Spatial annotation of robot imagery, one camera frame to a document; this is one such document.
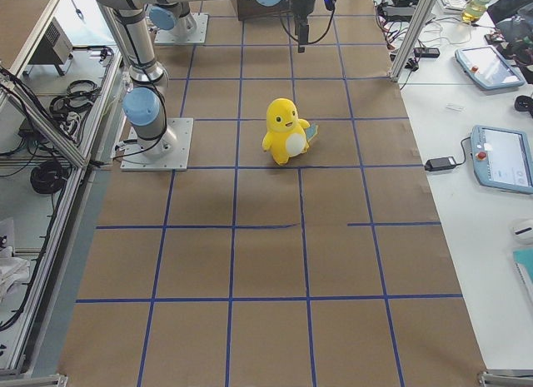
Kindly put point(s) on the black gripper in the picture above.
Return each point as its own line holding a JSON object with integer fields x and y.
{"x": 301, "y": 6}

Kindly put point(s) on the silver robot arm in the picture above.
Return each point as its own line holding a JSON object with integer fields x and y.
{"x": 130, "y": 26}
{"x": 175, "y": 18}

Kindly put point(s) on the brown wooden drawer cabinet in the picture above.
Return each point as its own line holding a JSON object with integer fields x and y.
{"x": 249, "y": 9}

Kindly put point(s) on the yellow plush toy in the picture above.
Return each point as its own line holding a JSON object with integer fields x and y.
{"x": 287, "y": 135}

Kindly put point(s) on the yellow liquid bottle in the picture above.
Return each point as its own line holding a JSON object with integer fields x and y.
{"x": 474, "y": 10}

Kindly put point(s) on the black power adapter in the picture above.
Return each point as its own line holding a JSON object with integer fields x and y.
{"x": 444, "y": 163}

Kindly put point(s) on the far blue teach pendant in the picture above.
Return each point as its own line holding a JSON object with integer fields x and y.
{"x": 487, "y": 68}

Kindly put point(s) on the blue teach pendant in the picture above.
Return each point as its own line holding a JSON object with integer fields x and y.
{"x": 487, "y": 68}
{"x": 502, "y": 159}

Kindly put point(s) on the near blue teach pendant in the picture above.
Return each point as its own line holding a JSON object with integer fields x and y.
{"x": 502, "y": 159}

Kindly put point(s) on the grey electronics box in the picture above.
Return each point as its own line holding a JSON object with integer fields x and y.
{"x": 54, "y": 49}

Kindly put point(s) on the teal notebook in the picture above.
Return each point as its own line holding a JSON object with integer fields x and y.
{"x": 523, "y": 262}

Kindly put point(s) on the white crumpled cloth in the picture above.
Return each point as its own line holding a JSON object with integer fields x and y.
{"x": 15, "y": 270}

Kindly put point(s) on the aluminium frame post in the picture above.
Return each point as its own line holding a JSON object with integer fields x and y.
{"x": 420, "y": 16}

